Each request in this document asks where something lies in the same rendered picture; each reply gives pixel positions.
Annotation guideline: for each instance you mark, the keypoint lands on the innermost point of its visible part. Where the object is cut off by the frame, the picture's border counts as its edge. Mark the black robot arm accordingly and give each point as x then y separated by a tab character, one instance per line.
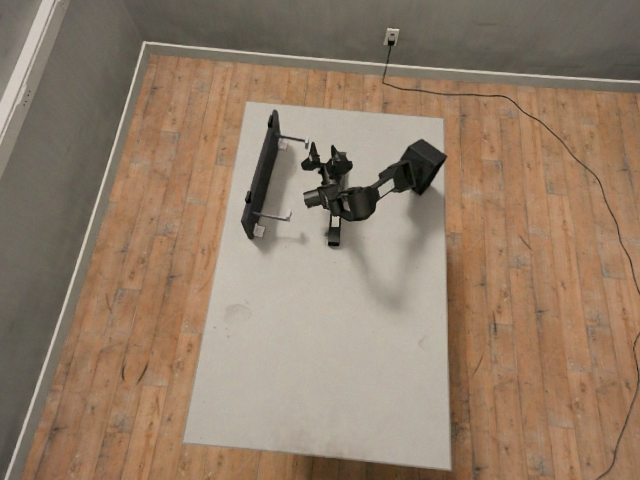
362	200

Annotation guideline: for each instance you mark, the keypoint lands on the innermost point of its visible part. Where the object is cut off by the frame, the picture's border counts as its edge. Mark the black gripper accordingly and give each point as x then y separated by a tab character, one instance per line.
312	162

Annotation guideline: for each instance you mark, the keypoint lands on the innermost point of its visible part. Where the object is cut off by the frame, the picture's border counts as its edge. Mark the black rectangular bar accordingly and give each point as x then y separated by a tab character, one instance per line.
335	222

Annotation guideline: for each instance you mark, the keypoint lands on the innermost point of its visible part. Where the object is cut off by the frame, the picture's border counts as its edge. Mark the black rectangular panel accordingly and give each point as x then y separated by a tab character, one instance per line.
261	177

